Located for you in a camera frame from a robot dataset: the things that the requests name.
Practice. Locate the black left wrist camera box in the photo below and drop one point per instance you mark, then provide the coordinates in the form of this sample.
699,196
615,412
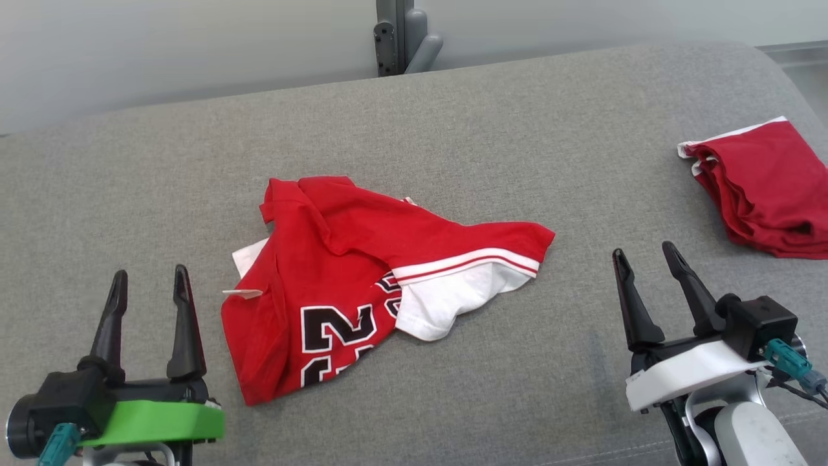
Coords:
58,404

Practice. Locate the grey fabric sofa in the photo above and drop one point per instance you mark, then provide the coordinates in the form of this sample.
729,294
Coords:
453,129

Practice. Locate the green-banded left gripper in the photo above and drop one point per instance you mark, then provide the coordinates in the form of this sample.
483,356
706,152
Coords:
155,417

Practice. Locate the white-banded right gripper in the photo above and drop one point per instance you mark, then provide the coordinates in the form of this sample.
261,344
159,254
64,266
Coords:
692,372

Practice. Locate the red jersey with white sleeves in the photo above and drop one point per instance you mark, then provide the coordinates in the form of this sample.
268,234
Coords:
336,259

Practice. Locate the grey metal stand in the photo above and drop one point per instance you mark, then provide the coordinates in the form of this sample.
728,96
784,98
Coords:
401,39

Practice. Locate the red garment with white trim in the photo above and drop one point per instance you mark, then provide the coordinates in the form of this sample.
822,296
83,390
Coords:
770,188

